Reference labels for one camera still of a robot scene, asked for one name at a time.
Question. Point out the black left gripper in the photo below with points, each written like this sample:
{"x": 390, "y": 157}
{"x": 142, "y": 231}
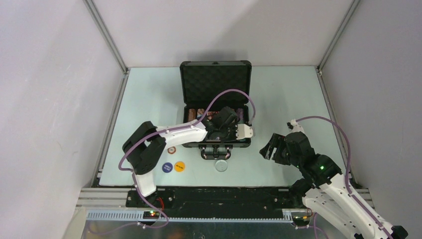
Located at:
{"x": 234, "y": 125}

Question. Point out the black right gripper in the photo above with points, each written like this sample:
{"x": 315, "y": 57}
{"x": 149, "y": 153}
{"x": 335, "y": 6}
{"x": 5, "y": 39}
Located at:
{"x": 276, "y": 141}

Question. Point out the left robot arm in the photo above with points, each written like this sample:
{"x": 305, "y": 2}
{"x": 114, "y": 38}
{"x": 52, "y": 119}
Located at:
{"x": 145, "y": 146}

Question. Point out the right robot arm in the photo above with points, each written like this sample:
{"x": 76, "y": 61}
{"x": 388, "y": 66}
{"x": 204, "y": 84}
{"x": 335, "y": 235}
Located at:
{"x": 325, "y": 191}

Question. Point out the purple green chip stack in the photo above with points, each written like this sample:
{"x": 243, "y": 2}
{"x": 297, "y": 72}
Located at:
{"x": 240, "y": 113}

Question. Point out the blue orange chip stack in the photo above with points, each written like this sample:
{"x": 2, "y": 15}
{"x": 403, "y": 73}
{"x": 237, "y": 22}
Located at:
{"x": 200, "y": 113}

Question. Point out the brown chip stack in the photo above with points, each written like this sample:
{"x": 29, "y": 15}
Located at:
{"x": 192, "y": 114}

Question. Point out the clear dealer button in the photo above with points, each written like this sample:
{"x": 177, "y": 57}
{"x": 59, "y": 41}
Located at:
{"x": 221, "y": 165}

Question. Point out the black poker case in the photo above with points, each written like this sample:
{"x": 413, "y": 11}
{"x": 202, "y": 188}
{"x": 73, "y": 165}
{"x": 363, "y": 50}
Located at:
{"x": 213, "y": 85}

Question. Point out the orange poker chip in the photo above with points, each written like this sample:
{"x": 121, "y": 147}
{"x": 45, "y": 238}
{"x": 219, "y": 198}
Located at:
{"x": 171, "y": 150}

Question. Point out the yellow big blind button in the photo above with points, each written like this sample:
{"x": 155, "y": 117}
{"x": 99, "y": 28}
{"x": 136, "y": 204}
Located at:
{"x": 179, "y": 166}

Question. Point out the blue small blind button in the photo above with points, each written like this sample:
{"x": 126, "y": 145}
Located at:
{"x": 167, "y": 167}

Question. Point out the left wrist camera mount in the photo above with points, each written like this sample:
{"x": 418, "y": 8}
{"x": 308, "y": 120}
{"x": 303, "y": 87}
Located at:
{"x": 244, "y": 131}

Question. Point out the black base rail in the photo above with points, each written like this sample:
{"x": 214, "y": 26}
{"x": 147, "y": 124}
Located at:
{"x": 219, "y": 202}

